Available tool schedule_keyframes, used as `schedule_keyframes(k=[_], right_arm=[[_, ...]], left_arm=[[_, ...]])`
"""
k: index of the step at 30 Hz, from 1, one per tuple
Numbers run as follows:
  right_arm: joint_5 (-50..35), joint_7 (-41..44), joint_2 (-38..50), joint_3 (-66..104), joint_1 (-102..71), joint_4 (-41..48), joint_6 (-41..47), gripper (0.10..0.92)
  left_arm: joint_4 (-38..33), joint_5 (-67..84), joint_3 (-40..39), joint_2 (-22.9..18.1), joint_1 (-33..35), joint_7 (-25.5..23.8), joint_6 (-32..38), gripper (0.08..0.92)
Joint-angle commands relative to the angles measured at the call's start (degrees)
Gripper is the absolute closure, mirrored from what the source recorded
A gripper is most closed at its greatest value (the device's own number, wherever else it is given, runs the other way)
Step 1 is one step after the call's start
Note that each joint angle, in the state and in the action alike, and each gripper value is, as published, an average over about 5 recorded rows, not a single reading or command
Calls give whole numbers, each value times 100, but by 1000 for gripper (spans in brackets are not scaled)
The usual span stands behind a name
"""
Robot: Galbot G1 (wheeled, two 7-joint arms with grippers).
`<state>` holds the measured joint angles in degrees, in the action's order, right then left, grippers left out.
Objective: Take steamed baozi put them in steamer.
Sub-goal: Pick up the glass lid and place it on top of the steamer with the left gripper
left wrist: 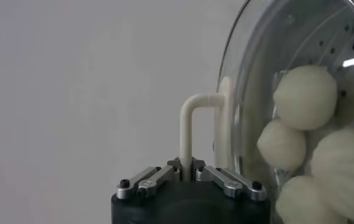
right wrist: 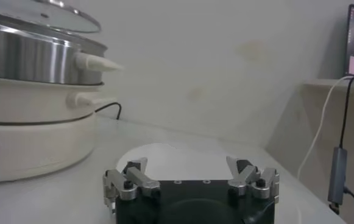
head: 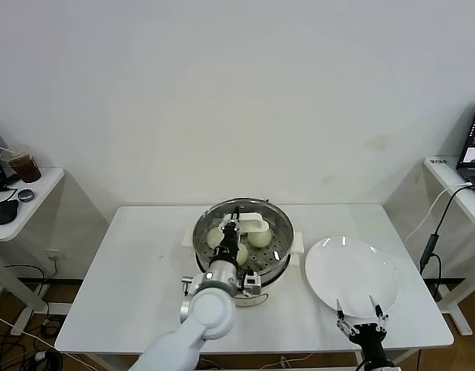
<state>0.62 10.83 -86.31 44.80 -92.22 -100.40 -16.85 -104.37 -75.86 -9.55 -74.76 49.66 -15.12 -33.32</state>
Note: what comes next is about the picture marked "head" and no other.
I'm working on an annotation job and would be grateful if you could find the black floor cable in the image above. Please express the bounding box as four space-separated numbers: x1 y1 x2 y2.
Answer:
4 264 50 322

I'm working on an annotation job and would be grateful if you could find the white round plate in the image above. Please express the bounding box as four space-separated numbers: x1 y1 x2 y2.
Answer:
304 236 399 318

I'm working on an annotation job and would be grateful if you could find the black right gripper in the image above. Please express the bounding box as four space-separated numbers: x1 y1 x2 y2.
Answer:
335 295 391 362

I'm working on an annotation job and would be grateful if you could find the black computer mouse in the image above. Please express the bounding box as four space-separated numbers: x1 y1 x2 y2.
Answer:
0 199 20 226

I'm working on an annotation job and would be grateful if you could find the white side table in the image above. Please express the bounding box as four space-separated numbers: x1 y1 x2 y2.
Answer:
0 166 109 336
382 155 475 336

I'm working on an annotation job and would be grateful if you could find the white laptop cable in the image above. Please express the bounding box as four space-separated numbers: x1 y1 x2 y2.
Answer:
402 182 473 245

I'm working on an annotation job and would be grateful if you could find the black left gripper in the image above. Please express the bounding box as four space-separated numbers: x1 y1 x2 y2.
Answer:
213 206 241 264

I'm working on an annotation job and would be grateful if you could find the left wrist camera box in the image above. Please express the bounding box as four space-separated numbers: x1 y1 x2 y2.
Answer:
241 271 264 297

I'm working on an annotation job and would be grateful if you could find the white floor cable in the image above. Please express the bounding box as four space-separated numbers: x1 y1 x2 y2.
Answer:
0 311 84 359

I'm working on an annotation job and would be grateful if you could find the plastic cup of iced coffee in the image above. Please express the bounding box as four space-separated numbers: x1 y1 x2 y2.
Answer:
8 145 43 184

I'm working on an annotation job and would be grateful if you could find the perforated steel steamer pot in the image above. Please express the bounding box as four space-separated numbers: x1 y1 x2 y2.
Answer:
192 198 293 280

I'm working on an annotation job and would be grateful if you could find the black cable with adapter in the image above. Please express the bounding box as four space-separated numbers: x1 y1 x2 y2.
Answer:
418 184 473 301

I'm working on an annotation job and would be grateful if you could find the thin black looped cable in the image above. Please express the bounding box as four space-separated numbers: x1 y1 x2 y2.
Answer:
0 185 19 204

